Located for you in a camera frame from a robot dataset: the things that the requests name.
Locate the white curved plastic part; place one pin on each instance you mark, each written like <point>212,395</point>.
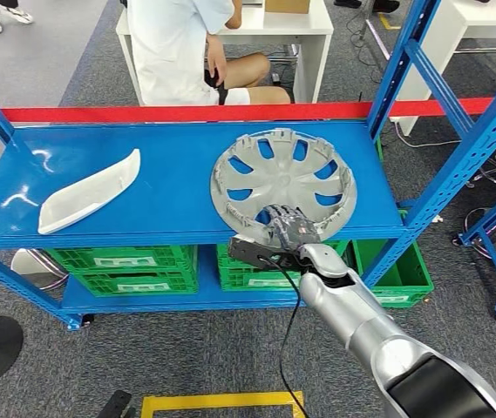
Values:
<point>86,196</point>

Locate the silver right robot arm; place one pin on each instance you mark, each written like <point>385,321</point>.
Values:
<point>352,311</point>

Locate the red barrier belt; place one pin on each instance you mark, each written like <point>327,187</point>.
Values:
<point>187,112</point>

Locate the chrome stool base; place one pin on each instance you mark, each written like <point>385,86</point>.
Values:
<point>487,245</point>

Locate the white paper scrap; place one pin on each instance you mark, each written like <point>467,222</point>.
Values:
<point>437,219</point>

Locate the chrome stanchion post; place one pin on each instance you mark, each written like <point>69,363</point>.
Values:
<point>25,265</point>

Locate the open-top green plastic crate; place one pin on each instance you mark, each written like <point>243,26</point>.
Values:
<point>404,283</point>

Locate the silver wheel hubcap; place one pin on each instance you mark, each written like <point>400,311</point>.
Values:
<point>282,179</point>

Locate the cardboard box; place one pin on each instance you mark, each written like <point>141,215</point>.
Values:
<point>286,6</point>

